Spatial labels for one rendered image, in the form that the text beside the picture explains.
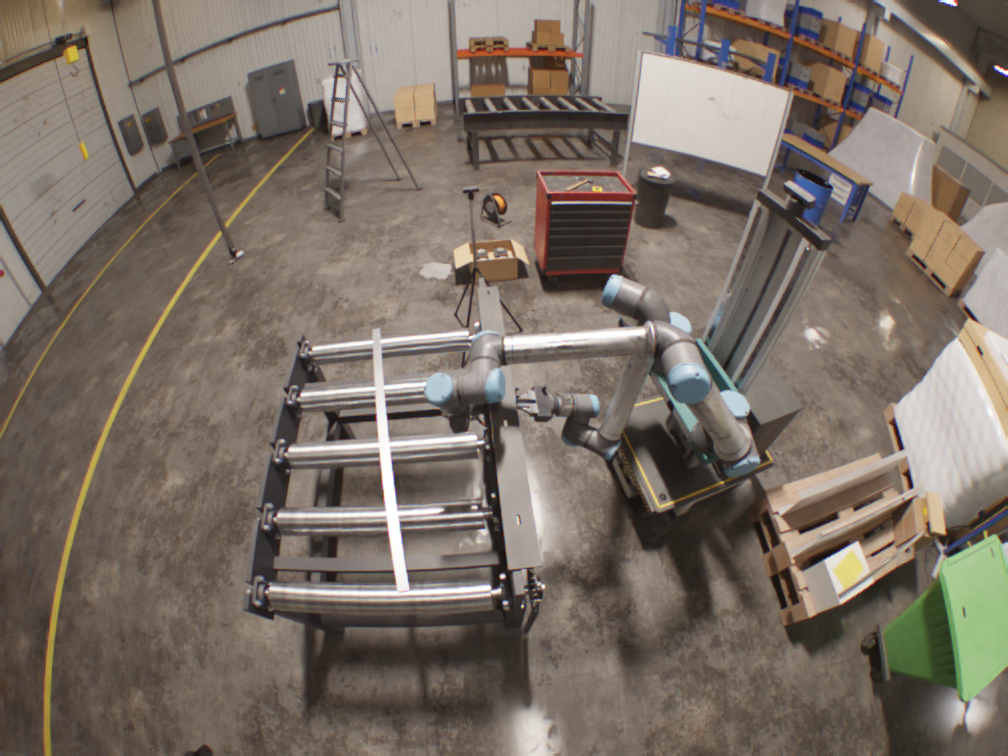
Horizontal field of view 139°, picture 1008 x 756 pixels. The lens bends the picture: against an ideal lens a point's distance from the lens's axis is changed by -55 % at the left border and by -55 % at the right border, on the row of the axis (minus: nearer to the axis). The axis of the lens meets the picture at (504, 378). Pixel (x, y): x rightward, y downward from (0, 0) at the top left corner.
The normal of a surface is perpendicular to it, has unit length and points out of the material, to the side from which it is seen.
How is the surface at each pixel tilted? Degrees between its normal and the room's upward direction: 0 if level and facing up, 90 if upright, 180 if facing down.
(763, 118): 90
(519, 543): 0
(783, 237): 90
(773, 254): 90
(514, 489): 0
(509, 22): 90
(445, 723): 0
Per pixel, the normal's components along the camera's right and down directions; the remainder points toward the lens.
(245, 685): 0.00, -0.65
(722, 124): -0.32, 0.73
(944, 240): -0.98, 0.17
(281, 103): 0.10, 0.76
